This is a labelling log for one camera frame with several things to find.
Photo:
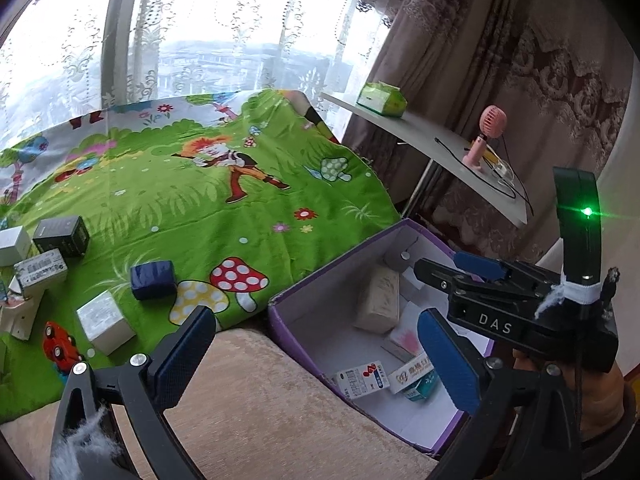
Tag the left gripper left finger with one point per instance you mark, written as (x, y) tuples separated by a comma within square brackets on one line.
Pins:
[(87, 442)]

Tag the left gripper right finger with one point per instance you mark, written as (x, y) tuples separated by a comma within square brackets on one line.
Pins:
[(544, 443)]

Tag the striped sleeve forearm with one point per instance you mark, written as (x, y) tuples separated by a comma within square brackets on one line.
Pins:
[(614, 454)]

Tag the right hand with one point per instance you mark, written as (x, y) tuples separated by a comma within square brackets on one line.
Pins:
[(602, 394)]

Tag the teal small box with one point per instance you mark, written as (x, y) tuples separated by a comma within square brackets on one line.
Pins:
[(422, 389)]

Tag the silver white cube box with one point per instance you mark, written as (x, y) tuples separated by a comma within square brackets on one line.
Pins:
[(103, 323)]

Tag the white orange logo box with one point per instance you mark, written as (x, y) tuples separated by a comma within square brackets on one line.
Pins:
[(410, 373)]

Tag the white long carton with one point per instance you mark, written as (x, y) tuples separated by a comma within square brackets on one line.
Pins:
[(18, 315)]

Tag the white pink flat box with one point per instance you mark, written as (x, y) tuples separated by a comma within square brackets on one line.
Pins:
[(403, 342)]

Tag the small white box in bin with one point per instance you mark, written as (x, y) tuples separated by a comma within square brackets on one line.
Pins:
[(409, 285)]

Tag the white red medicine box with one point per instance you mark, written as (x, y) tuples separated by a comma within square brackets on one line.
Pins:
[(362, 380)]

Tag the dark blue box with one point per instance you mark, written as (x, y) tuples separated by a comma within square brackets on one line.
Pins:
[(153, 280)]

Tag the grey label box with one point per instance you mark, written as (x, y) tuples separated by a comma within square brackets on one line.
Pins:
[(40, 272)]

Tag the beige cardboard box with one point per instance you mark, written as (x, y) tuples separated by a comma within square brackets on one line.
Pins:
[(378, 308)]

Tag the purple storage box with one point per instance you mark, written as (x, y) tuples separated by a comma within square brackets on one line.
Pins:
[(352, 324)]

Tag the pink handheld fan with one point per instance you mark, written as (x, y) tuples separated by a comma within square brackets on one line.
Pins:
[(492, 123)]

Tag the black box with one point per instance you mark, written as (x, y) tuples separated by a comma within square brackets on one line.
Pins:
[(67, 234)]

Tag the brown patterned curtain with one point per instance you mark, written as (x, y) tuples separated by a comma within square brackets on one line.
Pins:
[(560, 69)]

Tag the green cartoon play mat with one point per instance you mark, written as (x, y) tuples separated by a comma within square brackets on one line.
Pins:
[(245, 192)]

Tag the green tissue pack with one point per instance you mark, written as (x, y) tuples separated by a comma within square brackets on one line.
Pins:
[(383, 99)]

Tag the white lace curtain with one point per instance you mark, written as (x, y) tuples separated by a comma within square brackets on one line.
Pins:
[(51, 57)]

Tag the window frame post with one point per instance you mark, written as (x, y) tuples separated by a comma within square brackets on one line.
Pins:
[(114, 57)]

